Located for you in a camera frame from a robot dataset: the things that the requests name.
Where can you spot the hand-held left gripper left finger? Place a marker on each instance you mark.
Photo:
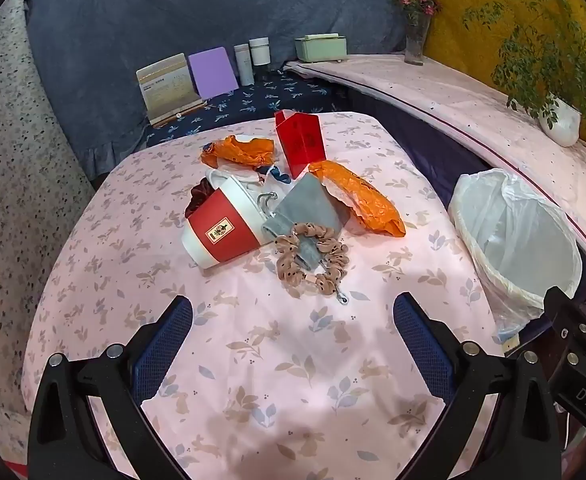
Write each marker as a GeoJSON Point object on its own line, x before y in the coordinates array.
{"type": "Point", "coordinates": [165, 345]}

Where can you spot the white bottle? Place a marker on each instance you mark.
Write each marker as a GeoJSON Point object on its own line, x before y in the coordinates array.
{"type": "Point", "coordinates": [244, 65]}

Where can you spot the purple card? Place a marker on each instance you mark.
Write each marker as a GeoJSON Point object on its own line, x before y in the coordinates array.
{"type": "Point", "coordinates": [212, 72]}

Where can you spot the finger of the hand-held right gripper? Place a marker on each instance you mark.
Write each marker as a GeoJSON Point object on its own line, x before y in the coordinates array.
{"type": "Point", "coordinates": [568, 320]}

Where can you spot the green plant in white pot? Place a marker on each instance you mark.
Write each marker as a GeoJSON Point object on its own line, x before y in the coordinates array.
{"type": "Point", "coordinates": [560, 122]}

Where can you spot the grey cloth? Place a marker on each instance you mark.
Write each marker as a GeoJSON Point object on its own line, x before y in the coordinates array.
{"type": "Point", "coordinates": [303, 205]}

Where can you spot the dark red velvet scrunchie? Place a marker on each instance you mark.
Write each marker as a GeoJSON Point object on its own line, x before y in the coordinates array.
{"type": "Point", "coordinates": [200, 197]}

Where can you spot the red and white paper cup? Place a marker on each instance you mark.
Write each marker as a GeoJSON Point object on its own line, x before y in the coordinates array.
{"type": "Point", "coordinates": [223, 230]}

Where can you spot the pink rabbit print tablecloth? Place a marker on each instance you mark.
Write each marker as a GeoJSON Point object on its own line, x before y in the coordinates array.
{"type": "Point", "coordinates": [273, 360]}

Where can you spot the beige book on stand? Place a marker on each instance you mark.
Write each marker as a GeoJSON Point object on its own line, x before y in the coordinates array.
{"type": "Point", "coordinates": [165, 85]}

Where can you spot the white embossed tissue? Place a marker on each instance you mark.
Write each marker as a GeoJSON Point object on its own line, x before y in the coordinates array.
{"type": "Point", "coordinates": [243, 172]}

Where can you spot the pink sheet with red stripe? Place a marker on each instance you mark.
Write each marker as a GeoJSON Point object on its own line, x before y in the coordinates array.
{"type": "Point", "coordinates": [448, 95]}

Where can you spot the white jar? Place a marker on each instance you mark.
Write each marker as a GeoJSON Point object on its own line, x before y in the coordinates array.
{"type": "Point", "coordinates": [259, 52]}

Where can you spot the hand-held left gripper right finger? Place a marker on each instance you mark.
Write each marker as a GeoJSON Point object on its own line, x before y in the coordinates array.
{"type": "Point", "coordinates": [423, 347]}

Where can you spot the navy floral cloth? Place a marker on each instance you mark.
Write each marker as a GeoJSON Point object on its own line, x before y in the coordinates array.
{"type": "Point", "coordinates": [273, 92]}

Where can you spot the orange plastic wrapper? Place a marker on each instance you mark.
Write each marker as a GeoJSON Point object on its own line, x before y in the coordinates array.
{"type": "Point", "coordinates": [368, 200]}
{"type": "Point", "coordinates": [243, 150]}

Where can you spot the small metal clasp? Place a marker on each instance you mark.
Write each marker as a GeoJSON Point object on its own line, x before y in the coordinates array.
{"type": "Point", "coordinates": [343, 300]}

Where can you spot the dark purple cloth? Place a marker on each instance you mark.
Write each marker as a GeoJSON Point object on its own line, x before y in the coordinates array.
{"type": "Point", "coordinates": [423, 150]}

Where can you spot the glass vase with pink flowers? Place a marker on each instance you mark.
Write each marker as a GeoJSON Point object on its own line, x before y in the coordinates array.
{"type": "Point", "coordinates": [415, 45]}

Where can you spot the beige polka dot scrunchie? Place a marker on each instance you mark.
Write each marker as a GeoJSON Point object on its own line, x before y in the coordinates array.
{"type": "Point", "coordinates": [293, 245]}

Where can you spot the blue grey blanket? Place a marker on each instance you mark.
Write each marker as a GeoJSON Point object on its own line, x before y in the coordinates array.
{"type": "Point", "coordinates": [123, 10]}

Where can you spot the red paper box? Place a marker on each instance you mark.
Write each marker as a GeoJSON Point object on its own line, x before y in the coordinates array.
{"type": "Point", "coordinates": [298, 140]}

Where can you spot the pale green box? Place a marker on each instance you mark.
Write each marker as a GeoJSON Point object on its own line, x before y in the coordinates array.
{"type": "Point", "coordinates": [320, 50]}

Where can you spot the silver metal hook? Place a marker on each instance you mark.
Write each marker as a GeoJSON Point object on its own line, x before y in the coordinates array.
{"type": "Point", "coordinates": [266, 200]}

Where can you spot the bin with white plastic bag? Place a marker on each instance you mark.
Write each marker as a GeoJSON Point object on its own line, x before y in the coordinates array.
{"type": "Point", "coordinates": [523, 240]}

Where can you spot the wooden card stand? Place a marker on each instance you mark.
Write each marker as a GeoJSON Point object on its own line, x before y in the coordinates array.
{"type": "Point", "coordinates": [183, 112]}

